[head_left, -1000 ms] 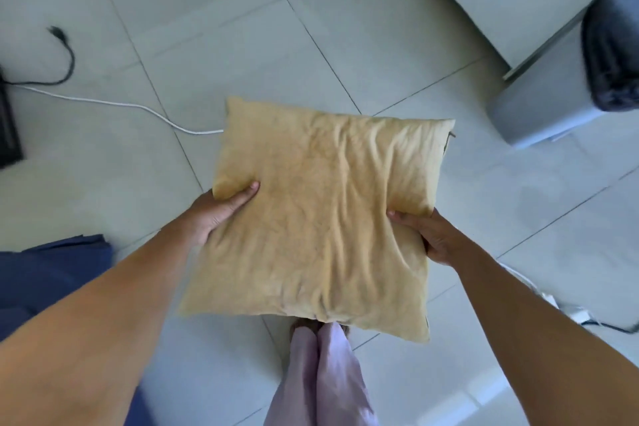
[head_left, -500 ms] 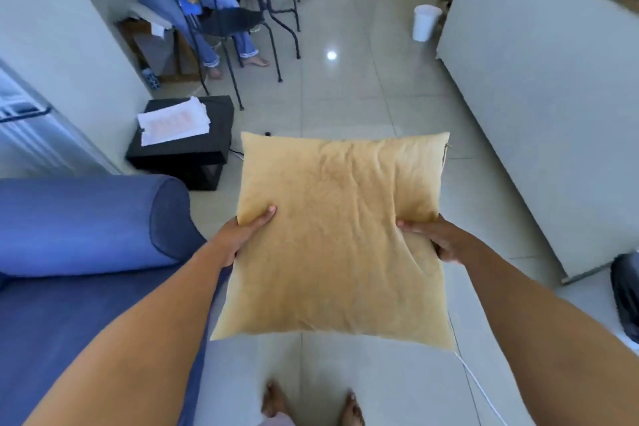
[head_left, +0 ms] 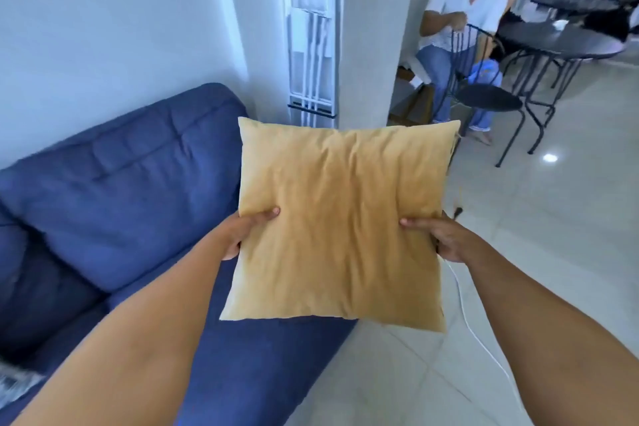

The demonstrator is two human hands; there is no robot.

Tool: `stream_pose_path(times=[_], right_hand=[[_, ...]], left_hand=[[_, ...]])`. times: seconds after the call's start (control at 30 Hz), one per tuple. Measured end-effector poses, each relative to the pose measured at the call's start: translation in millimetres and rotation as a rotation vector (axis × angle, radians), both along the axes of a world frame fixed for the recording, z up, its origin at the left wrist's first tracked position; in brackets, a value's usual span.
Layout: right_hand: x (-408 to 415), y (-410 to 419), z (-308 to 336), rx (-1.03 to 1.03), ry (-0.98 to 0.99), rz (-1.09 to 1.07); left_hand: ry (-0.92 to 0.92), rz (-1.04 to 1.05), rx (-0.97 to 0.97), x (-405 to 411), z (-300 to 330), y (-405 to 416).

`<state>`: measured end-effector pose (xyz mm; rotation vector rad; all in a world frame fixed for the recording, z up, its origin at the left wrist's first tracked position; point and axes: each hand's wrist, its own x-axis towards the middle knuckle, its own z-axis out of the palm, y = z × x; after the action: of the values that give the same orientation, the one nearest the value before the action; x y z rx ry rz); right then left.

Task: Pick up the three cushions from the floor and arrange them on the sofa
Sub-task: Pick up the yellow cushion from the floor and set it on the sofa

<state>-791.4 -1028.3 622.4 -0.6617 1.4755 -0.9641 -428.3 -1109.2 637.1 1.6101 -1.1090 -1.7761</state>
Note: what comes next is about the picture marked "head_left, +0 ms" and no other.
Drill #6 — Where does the person's right hand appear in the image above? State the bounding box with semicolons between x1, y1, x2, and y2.
399;211;481;265

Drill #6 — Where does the person's left hand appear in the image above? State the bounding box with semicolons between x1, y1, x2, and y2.
218;207;281;262

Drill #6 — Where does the yellow square cushion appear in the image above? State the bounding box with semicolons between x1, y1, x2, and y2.
219;116;461;333

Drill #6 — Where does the person's right forearm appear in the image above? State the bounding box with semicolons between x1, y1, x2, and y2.
464;241;639;426

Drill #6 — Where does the person's left forearm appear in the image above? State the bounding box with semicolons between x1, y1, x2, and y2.
12;227;228;426

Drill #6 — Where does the blue fabric sofa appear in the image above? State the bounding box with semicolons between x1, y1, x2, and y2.
0;83;357;426

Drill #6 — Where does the black metal chair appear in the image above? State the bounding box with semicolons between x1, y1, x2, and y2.
435;24;526;168

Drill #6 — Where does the blue plastic bag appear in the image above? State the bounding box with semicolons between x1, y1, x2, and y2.
468;60;503;88

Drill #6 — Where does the white barred window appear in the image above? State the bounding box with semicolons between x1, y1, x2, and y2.
281;0;346;118

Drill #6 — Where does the round black table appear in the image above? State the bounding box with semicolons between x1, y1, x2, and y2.
497;20;626;155

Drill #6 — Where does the black rectangular table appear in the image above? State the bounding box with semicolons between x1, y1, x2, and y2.
529;0;620;14

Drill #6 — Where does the patterned grey cushion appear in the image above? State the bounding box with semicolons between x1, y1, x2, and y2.
0;360;45;404

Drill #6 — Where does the white cable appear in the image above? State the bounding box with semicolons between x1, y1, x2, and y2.
443;259;516;399

